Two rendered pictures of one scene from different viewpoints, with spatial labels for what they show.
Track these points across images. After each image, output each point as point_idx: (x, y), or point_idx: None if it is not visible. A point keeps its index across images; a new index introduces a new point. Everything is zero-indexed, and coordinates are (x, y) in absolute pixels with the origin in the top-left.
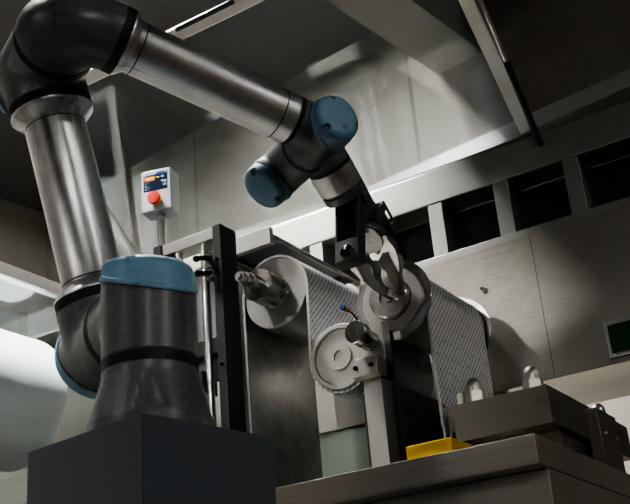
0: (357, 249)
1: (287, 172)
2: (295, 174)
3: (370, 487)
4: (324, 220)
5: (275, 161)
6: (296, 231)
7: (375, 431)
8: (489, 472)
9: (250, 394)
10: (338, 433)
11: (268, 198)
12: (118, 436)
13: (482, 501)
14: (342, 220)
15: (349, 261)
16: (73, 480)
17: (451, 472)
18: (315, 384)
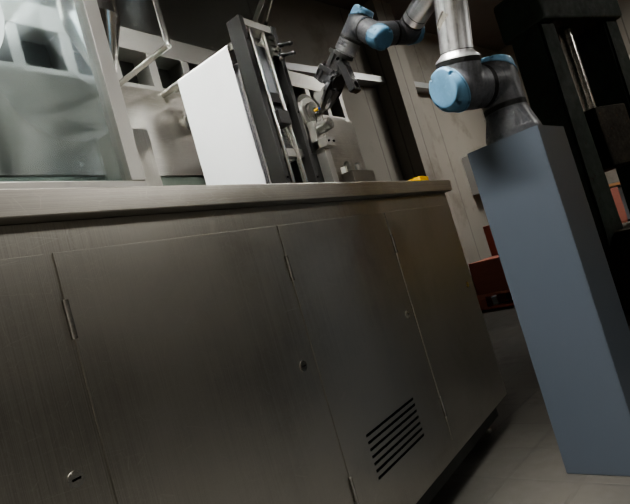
0: (359, 86)
1: (394, 39)
2: (394, 42)
3: (425, 188)
4: (153, 42)
5: (393, 31)
6: (134, 38)
7: (333, 172)
8: (445, 190)
9: (257, 135)
10: (188, 178)
11: (383, 45)
12: (560, 131)
13: (437, 200)
14: (348, 68)
15: (358, 89)
16: (554, 142)
17: (439, 187)
18: (169, 144)
